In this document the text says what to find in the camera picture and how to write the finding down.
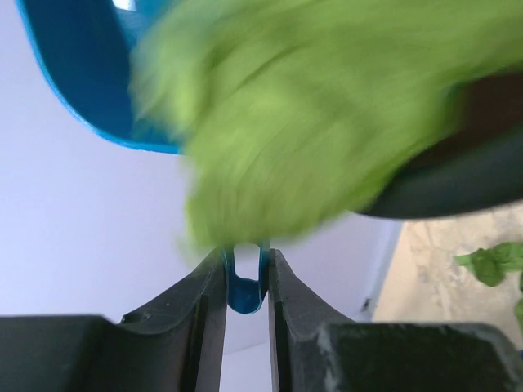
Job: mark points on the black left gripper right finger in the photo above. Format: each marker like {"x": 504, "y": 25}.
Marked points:
{"x": 313, "y": 347}

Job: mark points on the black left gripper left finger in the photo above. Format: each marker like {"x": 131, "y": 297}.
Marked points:
{"x": 172, "y": 343}

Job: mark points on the large green paper scrap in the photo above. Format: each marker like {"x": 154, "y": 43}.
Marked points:
{"x": 291, "y": 112}

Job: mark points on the blue plastic dustpan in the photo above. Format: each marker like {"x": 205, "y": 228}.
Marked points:
{"x": 82, "y": 49}

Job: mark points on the small green paper scrap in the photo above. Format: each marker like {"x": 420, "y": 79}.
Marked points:
{"x": 490, "y": 266}

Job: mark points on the brown waste bin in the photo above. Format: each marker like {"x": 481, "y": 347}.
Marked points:
{"x": 477, "y": 167}

